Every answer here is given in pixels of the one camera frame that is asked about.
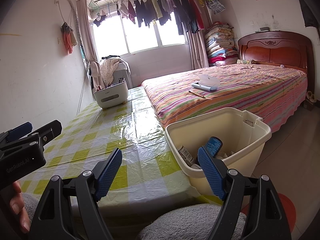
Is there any yellow pencil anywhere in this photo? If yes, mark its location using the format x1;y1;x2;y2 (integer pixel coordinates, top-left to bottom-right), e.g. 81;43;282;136
188;90;207;99

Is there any cream plastic trash bin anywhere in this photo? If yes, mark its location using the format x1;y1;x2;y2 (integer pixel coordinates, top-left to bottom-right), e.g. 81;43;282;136
165;107;271;195

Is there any white plastic bag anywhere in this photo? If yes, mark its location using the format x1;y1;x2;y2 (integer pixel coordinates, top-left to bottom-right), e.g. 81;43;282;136
214;151;234;160

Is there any pink curtain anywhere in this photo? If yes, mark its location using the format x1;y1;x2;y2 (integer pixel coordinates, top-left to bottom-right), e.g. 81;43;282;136
187;30;209;70
76;0;98;63

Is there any yellow checkered tablecloth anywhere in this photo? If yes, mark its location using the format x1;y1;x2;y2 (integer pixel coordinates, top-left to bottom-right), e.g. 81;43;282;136
18;86;223;228

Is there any red wooden headboard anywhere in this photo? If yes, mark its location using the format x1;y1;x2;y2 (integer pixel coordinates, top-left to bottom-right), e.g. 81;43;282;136
238;31;315;92

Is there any striped bed sheet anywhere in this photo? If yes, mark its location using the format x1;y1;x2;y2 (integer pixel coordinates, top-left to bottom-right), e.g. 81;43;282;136
142;64;308;132

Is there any orange round stool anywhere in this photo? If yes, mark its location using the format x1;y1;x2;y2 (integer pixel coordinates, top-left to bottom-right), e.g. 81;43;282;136
241;189;296;239

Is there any brown bottle blue label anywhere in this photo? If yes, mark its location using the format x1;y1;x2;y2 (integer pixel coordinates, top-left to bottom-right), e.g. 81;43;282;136
204;137;223;158

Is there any grey trouser knee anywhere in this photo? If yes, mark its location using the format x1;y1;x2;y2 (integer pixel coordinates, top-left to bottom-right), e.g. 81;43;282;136
21;192;253;240

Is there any orange garment on wall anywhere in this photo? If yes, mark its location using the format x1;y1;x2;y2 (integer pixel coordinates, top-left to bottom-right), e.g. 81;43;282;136
61;22;78;54

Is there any stack of folded quilts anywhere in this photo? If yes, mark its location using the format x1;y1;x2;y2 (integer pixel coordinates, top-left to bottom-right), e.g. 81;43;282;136
204;21;239;67

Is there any white desk organizer box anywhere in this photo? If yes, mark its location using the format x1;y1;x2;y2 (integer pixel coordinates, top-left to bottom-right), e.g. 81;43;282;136
94;78;129;109

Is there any pink right curtain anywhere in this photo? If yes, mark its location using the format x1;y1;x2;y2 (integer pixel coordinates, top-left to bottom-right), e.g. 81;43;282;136
187;30;209;70

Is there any person left hand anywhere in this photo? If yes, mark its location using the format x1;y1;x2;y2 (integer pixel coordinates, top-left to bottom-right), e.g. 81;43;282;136
9;181;30;233

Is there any hanging clothes row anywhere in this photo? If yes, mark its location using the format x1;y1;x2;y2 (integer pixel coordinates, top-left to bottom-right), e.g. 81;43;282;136
88;0;225;35

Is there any pink left curtain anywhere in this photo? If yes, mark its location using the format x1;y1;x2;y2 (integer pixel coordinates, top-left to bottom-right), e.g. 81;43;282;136
76;0;98;63

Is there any white paper carton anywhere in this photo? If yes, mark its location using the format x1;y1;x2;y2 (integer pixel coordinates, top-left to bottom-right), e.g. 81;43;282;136
178;146;201;170

